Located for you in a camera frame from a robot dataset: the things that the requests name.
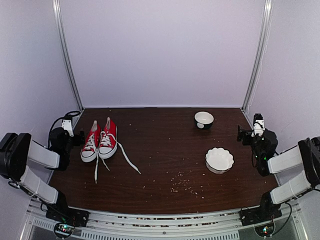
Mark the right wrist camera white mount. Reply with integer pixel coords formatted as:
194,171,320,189
251,113,265,137

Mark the aluminium corner post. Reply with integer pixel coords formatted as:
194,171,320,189
242,0,274,115
52,0,84,111

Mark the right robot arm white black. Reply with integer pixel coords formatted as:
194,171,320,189
237,122,320,221

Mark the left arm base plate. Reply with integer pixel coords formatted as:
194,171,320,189
45,208,90,227

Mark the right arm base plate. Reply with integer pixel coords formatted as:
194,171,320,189
239,207,282,226

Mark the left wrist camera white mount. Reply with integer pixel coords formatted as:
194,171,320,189
61,113,74,137

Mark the left aluminium corner post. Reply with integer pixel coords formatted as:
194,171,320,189
52,0,84,111

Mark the white scalloped ceramic bowl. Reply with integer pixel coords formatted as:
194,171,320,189
205,147,235,174

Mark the right aluminium corner post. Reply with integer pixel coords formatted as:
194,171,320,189
242,0,274,115

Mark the red canvas sneaker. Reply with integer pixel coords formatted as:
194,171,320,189
97,117,141,174
80,120,101,163

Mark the aluminium front rail frame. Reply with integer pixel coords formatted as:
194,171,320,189
21,197,308,240

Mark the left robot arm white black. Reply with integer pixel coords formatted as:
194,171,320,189
0,127,74,222

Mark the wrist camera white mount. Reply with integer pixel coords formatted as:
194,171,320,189
251,113,265,137
61,113,74,137

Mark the black bowl white inside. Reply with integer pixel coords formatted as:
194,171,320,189
194,111,214,130

